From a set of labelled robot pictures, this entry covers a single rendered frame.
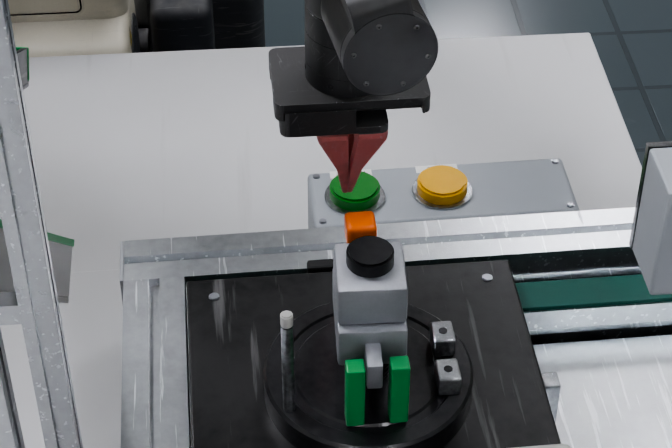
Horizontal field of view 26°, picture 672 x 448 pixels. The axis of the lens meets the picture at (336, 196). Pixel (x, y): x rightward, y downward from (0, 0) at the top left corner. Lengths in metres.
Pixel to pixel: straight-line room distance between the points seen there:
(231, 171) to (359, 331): 0.46
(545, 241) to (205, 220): 0.33
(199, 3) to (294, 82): 0.84
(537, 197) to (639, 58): 1.93
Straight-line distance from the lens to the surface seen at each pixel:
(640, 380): 1.09
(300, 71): 0.97
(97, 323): 1.21
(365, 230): 0.95
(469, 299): 1.06
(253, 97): 1.44
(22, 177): 0.79
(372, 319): 0.91
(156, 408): 1.01
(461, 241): 1.12
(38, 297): 0.86
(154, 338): 1.06
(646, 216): 0.78
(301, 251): 1.12
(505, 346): 1.03
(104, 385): 1.16
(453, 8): 3.19
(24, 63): 0.89
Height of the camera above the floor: 1.70
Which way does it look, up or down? 40 degrees down
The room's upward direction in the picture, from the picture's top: straight up
